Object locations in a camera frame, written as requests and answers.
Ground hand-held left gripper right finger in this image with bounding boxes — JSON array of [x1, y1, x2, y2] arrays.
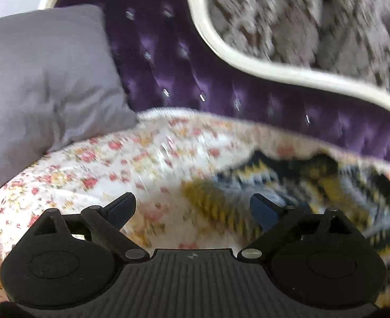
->
[[238, 193, 361, 260]]

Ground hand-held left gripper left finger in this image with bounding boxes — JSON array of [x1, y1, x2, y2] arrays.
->
[[33, 192, 149, 262]]

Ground yellow navy patterned knit sweater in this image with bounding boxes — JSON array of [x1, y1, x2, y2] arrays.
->
[[182, 151, 390, 309]]

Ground floral quilted blanket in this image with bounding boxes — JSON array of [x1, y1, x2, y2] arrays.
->
[[0, 108, 390, 305]]

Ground grey pillow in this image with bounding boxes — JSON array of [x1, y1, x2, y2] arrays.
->
[[0, 5, 138, 195]]

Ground purple tufted sofa backrest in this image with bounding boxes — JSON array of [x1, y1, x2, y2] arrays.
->
[[38, 0, 390, 170]]

